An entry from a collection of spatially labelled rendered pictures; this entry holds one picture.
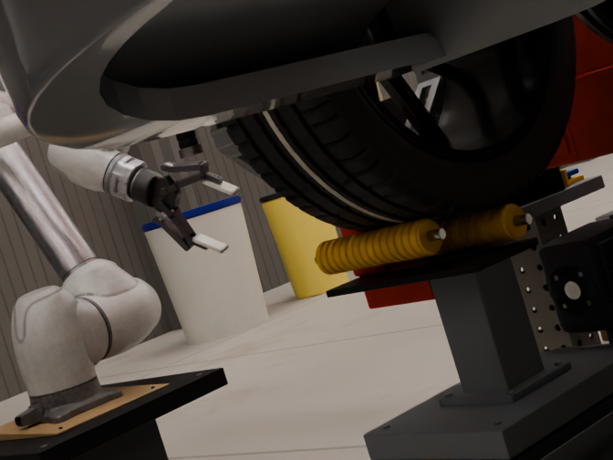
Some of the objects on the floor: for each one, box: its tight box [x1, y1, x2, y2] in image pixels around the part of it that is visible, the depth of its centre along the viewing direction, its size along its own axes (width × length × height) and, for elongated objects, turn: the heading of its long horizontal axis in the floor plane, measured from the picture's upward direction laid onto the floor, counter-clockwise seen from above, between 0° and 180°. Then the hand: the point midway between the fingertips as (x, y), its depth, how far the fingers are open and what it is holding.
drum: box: [259, 193, 349, 299], centre depth 622 cm, size 37×37×58 cm
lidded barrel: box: [140, 195, 269, 345], centre depth 572 cm, size 52×52×64 cm
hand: (225, 219), depth 229 cm, fingers open, 13 cm apart
